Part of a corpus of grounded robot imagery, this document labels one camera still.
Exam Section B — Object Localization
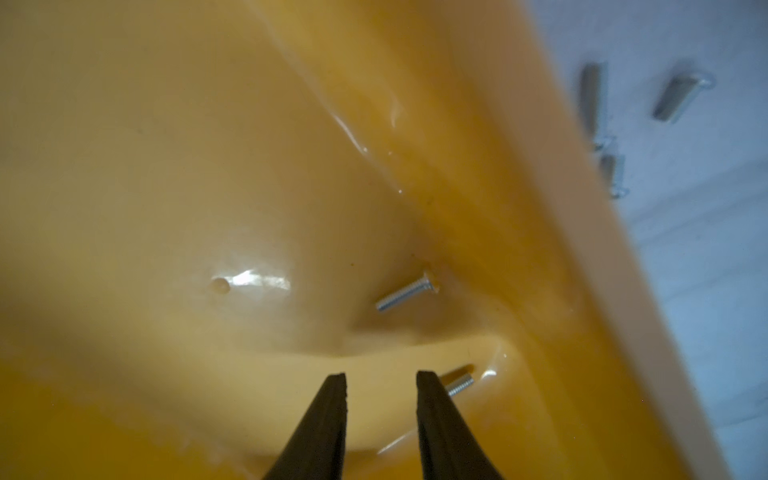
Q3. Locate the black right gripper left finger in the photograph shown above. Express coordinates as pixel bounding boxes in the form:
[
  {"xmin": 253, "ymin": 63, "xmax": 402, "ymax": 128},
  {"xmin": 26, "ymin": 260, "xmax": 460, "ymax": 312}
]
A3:
[{"xmin": 264, "ymin": 373, "xmax": 348, "ymax": 480}]

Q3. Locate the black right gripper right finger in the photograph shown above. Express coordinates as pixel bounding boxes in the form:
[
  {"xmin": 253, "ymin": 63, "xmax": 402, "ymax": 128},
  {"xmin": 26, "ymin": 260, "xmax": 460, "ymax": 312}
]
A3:
[{"xmin": 416, "ymin": 371, "xmax": 502, "ymax": 480}]

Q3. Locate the yellow plastic storage box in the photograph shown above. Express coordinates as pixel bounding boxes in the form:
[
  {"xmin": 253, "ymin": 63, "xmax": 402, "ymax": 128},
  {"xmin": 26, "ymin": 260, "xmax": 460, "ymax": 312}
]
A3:
[{"xmin": 1, "ymin": 1, "xmax": 729, "ymax": 479}]

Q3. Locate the silver screw box corner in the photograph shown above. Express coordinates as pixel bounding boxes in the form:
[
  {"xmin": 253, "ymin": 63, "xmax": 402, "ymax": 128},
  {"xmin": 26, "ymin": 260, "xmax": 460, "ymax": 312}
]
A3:
[{"xmin": 445, "ymin": 373, "xmax": 474, "ymax": 397}]

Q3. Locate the long silver screw in box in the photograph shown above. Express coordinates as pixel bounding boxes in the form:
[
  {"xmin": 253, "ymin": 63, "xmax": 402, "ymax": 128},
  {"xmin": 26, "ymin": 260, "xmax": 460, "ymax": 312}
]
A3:
[{"xmin": 374, "ymin": 271, "xmax": 440, "ymax": 312}]

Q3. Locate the silver screw beside box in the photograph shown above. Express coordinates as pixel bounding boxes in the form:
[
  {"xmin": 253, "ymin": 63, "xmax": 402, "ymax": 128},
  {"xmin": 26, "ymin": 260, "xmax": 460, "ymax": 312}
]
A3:
[
  {"xmin": 599, "ymin": 154, "xmax": 629, "ymax": 200},
  {"xmin": 579, "ymin": 61, "xmax": 614, "ymax": 152},
  {"xmin": 652, "ymin": 70, "xmax": 716, "ymax": 123}
]

